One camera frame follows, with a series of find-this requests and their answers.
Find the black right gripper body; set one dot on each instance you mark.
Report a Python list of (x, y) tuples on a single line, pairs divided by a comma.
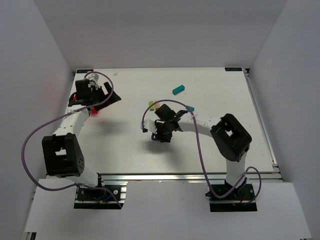
[(162, 133)]

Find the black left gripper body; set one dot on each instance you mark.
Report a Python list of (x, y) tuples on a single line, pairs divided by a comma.
[(100, 95)]

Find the lime green wood block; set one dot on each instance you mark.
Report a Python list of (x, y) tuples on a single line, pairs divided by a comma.
[(151, 106)]

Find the small teal wood block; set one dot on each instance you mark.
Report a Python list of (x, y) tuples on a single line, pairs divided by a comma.
[(190, 108)]

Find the red plastic bin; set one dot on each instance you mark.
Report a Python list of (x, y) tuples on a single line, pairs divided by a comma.
[(94, 111)]

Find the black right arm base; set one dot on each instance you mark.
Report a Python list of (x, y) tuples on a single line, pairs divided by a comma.
[(237, 201)]

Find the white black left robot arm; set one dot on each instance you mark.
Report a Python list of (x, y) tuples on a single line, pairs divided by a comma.
[(62, 153)]

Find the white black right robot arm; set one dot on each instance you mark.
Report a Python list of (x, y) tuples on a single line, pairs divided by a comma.
[(230, 137)]

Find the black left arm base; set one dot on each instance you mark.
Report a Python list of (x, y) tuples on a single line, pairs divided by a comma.
[(91, 199)]

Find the natural tan wood block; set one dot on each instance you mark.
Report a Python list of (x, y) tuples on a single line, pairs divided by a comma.
[(157, 105)]

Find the teal wood block far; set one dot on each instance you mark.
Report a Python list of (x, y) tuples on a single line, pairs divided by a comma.
[(178, 90)]

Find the blue label sticker left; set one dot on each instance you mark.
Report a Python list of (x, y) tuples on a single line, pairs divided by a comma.
[(84, 71)]

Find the blue label sticker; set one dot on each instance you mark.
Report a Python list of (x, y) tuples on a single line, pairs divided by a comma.
[(84, 71), (233, 69)]

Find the blue label sticker right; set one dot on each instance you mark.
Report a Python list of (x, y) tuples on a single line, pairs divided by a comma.
[(233, 69)]

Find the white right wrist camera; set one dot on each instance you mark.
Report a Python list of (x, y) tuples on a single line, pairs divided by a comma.
[(148, 125)]

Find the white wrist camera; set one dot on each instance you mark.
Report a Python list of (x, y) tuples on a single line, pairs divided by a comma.
[(91, 76), (148, 125)]

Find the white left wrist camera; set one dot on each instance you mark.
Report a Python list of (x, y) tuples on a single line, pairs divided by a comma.
[(91, 76)]

